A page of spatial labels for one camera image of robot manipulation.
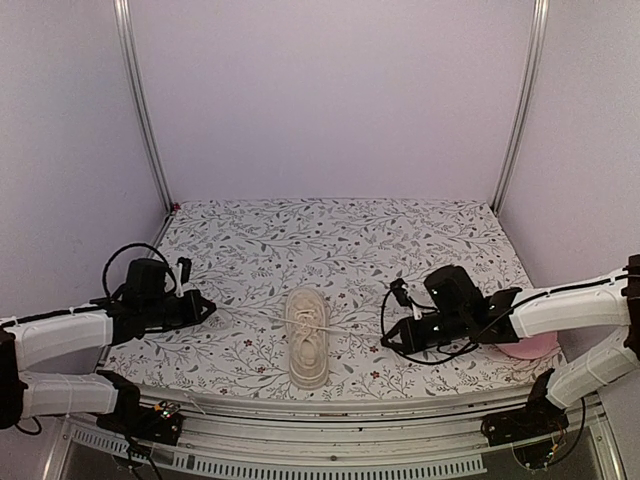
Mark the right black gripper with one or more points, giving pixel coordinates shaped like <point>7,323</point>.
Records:
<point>412,343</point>

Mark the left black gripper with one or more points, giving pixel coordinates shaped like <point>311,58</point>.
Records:
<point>194,315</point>

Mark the cream white sneaker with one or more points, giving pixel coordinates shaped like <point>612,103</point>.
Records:
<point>306,319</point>

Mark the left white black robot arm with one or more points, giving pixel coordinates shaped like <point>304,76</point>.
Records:
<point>32,340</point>

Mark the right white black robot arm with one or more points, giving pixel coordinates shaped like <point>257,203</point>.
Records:
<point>509,316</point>

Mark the floral patterned table mat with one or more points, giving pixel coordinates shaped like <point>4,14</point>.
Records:
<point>248,255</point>

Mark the pink round plate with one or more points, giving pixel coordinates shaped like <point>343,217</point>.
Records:
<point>530,348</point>

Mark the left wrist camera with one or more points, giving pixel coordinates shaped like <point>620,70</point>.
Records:
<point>181,271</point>

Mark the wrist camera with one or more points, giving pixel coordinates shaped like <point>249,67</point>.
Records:
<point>399,289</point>
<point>181,271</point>

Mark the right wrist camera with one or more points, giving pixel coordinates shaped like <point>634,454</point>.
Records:
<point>399,289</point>

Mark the aluminium front rail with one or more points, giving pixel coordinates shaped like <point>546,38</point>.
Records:
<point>423,438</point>

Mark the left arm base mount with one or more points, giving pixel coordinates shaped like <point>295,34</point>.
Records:
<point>161,423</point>

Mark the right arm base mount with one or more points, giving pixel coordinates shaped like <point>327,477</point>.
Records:
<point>538,417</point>

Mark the left aluminium frame post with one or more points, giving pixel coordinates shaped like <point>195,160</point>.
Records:
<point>126,35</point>

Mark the aluminium frame post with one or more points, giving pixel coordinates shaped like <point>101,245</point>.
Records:
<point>126,35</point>
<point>531,68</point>

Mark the right aluminium frame post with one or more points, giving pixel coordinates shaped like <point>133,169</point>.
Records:
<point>531,68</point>

